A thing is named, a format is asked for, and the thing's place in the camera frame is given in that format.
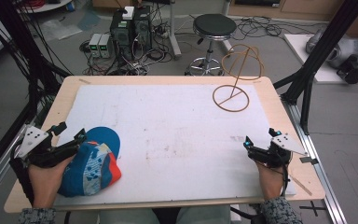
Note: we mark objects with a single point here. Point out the grey and black machine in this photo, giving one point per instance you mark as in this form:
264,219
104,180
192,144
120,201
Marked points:
345,54

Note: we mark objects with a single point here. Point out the person's legs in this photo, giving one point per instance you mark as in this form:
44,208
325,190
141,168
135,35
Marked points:
127,216

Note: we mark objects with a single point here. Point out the person's right hand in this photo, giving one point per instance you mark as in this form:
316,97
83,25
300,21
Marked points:
270,182

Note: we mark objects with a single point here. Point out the white platform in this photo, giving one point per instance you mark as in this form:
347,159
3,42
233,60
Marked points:
301,49

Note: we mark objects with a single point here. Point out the black tape cross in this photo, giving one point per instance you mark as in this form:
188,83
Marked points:
313,208

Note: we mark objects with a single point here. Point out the person's left hand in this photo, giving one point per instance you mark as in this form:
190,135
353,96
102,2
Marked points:
48,182

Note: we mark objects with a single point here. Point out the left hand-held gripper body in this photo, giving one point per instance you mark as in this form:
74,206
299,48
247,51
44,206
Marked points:
43,152

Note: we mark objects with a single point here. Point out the black metal frame post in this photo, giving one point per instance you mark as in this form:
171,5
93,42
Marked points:
323,46
18,46

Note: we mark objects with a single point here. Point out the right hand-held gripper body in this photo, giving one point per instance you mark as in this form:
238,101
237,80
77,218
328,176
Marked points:
276,151

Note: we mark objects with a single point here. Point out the white foam mat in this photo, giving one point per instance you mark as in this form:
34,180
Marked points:
180,140

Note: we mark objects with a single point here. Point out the black computer tower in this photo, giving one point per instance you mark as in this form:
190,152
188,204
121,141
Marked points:
122,34
142,28

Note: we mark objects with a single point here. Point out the blue and orange cap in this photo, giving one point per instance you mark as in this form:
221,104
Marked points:
90,163

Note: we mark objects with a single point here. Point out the thin wooden stick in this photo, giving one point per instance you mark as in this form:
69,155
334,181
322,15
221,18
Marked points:
301,186

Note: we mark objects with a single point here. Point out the black tape strip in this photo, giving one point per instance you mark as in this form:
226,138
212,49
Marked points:
309,160

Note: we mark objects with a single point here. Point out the black round stool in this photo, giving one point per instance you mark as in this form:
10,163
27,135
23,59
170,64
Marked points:
214,26

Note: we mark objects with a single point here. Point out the white box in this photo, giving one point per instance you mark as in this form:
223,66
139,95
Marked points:
128,13

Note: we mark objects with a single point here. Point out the aluminium rail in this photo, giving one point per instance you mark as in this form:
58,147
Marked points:
0,174
320,174

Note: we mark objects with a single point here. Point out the grey power supply unit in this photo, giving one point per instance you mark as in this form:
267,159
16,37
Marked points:
94,45
105,46

